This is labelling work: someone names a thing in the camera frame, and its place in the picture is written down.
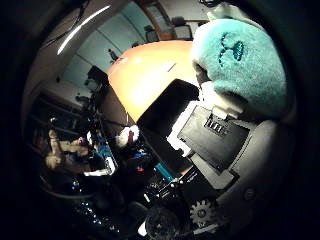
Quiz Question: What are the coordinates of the teal plush toy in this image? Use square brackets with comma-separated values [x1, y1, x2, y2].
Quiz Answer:
[189, 2, 290, 118]

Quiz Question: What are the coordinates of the black fabric container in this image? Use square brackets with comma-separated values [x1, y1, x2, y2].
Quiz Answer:
[136, 78, 201, 175]

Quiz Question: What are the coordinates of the laptop with blue screen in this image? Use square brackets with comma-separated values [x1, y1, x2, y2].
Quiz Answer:
[83, 131, 118, 178]

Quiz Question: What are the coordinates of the black office chair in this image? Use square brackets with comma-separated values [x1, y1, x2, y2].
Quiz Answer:
[144, 24, 161, 43]
[171, 15, 194, 41]

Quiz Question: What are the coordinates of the seated person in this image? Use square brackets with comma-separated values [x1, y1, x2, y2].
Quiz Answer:
[42, 129, 98, 175]

